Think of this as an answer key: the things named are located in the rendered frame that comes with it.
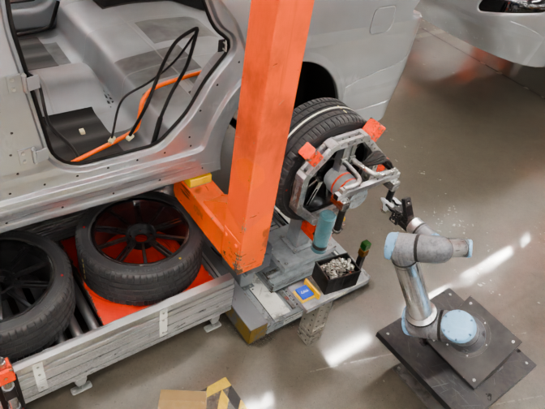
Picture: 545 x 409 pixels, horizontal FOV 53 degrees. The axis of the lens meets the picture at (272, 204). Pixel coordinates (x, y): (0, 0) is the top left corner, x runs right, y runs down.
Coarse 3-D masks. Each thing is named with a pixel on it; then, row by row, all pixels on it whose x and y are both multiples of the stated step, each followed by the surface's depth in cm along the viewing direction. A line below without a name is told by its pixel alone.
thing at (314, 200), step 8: (320, 144) 271; (360, 144) 296; (336, 152) 288; (360, 152) 302; (304, 160) 272; (328, 160) 287; (360, 160) 304; (320, 168) 323; (328, 168) 299; (312, 176) 288; (320, 176) 299; (312, 184) 319; (320, 184) 297; (312, 192) 298; (320, 192) 314; (328, 192) 313; (304, 200) 307; (312, 200) 309; (320, 200) 310; (328, 200) 310; (304, 208) 299; (312, 208) 304
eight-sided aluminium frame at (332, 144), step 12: (348, 132) 273; (360, 132) 275; (324, 144) 266; (336, 144) 264; (348, 144) 270; (372, 144) 283; (324, 156) 264; (300, 168) 269; (312, 168) 265; (372, 168) 298; (300, 180) 268; (300, 192) 271; (300, 204) 279; (300, 216) 285; (312, 216) 292
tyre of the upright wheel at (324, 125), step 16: (304, 112) 274; (336, 112) 275; (352, 112) 282; (304, 128) 269; (320, 128) 266; (336, 128) 270; (352, 128) 278; (288, 144) 270; (288, 160) 268; (288, 176) 271; (288, 192) 280; (288, 208) 289; (320, 208) 309
